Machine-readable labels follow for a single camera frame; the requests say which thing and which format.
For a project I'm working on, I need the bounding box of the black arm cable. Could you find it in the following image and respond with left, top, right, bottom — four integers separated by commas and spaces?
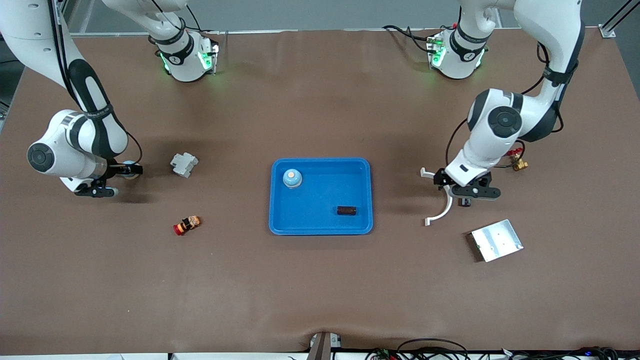
445, 42, 566, 173
49, 0, 144, 167

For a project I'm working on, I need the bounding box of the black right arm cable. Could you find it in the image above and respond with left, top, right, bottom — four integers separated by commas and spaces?
49, 0, 144, 167

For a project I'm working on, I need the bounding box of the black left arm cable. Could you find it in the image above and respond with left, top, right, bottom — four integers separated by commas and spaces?
445, 42, 566, 173

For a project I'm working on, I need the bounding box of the black cable loop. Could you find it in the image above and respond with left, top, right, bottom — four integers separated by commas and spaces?
397, 338, 468, 360

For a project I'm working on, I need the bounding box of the aluminium frame profile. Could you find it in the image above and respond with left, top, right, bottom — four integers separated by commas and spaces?
597, 0, 640, 40

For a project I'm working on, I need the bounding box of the aluminium plate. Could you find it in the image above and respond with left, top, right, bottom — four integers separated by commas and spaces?
470, 219, 524, 263

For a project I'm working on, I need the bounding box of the black left base cable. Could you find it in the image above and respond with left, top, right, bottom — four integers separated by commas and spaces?
382, 24, 436, 53

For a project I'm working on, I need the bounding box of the brown table mat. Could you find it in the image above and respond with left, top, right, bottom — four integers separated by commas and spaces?
0, 29, 640, 357

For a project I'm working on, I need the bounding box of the orange emergency stop button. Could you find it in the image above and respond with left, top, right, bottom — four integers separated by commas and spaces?
173, 215, 202, 236

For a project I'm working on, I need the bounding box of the white half-ring pipe clamp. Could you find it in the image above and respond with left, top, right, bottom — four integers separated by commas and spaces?
419, 167, 454, 227

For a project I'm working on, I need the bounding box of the black cable bundle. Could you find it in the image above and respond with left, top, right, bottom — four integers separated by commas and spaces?
500, 346, 640, 360

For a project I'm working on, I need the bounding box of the white circuit breaker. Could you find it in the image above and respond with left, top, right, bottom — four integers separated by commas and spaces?
170, 152, 200, 179

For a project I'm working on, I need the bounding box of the black base cable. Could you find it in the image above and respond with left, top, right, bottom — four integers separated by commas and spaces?
382, 24, 436, 53
186, 6, 221, 37

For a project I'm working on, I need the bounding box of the black right base cable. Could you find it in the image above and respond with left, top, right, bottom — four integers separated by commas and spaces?
186, 6, 221, 37

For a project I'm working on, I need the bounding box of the blue plastic tray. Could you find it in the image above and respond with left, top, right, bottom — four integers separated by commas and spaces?
268, 158, 374, 236

